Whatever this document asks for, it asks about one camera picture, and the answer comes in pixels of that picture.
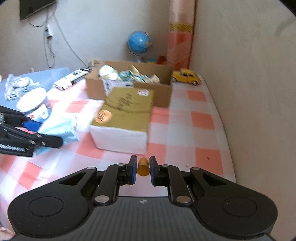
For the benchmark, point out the white lid plastic jar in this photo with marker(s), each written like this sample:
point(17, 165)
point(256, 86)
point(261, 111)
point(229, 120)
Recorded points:
point(35, 105)

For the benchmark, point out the yellow fabric scrunchie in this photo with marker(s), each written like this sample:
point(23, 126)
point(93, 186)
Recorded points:
point(134, 70)

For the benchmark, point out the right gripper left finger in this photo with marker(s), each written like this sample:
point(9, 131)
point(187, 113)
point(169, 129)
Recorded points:
point(114, 177)

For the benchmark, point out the white wall socket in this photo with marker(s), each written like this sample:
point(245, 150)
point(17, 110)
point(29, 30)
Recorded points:
point(93, 62)

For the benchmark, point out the blue desk globe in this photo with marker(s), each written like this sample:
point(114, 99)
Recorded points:
point(140, 44)

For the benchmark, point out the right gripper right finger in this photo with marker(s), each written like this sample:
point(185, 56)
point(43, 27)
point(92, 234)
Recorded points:
point(173, 179)

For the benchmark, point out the colourful pop toy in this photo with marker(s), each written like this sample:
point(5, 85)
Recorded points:
point(161, 60)

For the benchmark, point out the gold tissue pack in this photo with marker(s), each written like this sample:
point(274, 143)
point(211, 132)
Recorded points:
point(122, 123)

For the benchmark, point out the yellow toy car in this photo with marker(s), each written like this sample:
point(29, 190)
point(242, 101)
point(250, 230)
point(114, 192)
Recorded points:
point(186, 76)

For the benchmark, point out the blue floral sachet pouch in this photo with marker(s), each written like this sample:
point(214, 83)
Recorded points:
point(126, 76)

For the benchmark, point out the blue cream round toy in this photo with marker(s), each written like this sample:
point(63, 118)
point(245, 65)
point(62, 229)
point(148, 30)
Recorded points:
point(108, 72)

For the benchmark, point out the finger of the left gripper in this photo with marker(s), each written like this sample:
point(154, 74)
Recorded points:
point(20, 121)
point(15, 137)

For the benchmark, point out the black white pen box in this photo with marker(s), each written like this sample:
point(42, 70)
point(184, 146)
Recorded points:
point(71, 79)

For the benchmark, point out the white power strip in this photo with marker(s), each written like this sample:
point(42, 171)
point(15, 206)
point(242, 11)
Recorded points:
point(48, 32)

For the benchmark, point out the black wall television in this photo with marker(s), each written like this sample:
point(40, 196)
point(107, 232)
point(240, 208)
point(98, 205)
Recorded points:
point(30, 7)

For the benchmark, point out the blue face mask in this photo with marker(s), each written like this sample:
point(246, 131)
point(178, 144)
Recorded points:
point(63, 125)

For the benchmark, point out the checkered pink white tablecloth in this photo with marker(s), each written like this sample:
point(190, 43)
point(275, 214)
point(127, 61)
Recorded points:
point(189, 133)

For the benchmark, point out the small orange stopper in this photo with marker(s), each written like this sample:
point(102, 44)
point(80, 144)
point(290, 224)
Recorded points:
point(143, 167)

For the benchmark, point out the yellow floral fabric piece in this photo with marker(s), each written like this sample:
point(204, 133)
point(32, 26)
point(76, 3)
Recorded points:
point(154, 79)

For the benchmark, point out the white blue crumpled cloth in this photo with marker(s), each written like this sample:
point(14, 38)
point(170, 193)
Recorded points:
point(16, 87)

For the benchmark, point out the pink patterned curtain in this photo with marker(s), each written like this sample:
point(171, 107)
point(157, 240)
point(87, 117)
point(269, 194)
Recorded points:
point(181, 30)

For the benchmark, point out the brown cardboard box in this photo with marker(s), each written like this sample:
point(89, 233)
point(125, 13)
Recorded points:
point(98, 88)

